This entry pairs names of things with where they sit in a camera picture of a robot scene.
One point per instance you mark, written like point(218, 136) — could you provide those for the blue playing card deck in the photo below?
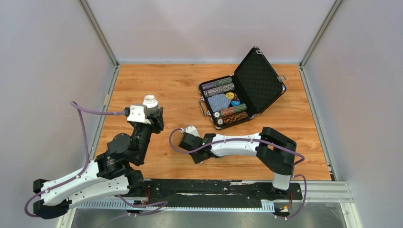
point(218, 102)

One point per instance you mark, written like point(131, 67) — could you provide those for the white pill bottle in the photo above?
point(151, 104)

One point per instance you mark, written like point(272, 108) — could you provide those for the black poker chip case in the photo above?
point(256, 84)

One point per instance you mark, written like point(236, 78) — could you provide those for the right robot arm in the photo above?
point(275, 150)

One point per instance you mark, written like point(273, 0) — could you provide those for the blue dealer chip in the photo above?
point(235, 102)

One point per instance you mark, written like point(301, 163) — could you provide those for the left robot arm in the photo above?
point(109, 174)

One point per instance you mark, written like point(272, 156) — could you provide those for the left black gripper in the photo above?
point(158, 118)

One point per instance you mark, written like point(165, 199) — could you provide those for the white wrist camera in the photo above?
point(192, 130)
point(137, 113)

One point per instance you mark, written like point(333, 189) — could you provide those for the brown poker chip row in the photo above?
point(232, 118)

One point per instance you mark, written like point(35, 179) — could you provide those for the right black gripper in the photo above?
point(196, 159)

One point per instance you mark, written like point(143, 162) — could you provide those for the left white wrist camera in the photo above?
point(137, 113)

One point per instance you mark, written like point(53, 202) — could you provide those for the red green chip row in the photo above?
point(230, 111)

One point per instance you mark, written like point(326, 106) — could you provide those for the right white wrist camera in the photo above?
point(192, 130)

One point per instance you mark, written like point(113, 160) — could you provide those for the purple green chip row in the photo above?
point(217, 83)

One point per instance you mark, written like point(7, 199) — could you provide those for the yellow dealer chip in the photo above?
point(230, 95)

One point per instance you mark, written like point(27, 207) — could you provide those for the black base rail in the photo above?
point(233, 194)

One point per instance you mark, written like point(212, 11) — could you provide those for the purple brown chip row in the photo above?
point(219, 90)

